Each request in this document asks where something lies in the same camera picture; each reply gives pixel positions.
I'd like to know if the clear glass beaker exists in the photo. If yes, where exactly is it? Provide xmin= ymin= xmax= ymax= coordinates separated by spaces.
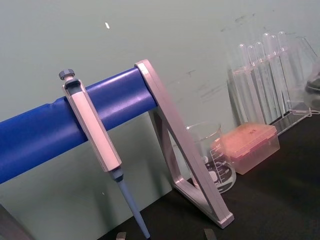
xmin=186 ymin=122 xmax=237 ymax=195

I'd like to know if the blue stand crossbar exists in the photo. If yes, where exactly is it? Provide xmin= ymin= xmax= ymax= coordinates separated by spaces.
xmin=0 ymin=66 xmax=159 ymax=185

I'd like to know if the black table cloth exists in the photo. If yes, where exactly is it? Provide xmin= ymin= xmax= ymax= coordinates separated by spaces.
xmin=96 ymin=108 xmax=320 ymax=240

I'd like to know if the clear test tube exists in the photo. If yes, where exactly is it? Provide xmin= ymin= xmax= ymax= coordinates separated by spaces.
xmin=277 ymin=30 xmax=297 ymax=113
xmin=269 ymin=34 xmax=288 ymax=121
xmin=237 ymin=43 xmax=261 ymax=125
xmin=246 ymin=44 xmax=270 ymax=125
xmin=254 ymin=41 xmax=277 ymax=125
xmin=261 ymin=32 xmax=285 ymax=123

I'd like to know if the pink translucent tip box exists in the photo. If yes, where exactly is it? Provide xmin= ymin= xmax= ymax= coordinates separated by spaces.
xmin=210 ymin=122 xmax=281 ymax=176

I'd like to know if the clear glass conical flask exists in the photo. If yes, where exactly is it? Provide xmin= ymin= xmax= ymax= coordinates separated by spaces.
xmin=287 ymin=35 xmax=320 ymax=111

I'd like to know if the clear acrylic tube rack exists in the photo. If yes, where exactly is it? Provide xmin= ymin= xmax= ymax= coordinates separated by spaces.
xmin=226 ymin=53 xmax=316 ymax=136

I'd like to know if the white grey pipette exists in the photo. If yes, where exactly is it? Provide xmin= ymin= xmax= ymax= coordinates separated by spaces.
xmin=58 ymin=67 xmax=152 ymax=239

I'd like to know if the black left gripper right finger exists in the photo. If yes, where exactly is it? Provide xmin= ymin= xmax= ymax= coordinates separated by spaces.
xmin=203 ymin=228 xmax=216 ymax=240

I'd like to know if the silver triangular stand frame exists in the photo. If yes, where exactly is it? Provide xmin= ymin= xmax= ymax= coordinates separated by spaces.
xmin=133 ymin=59 xmax=235 ymax=222

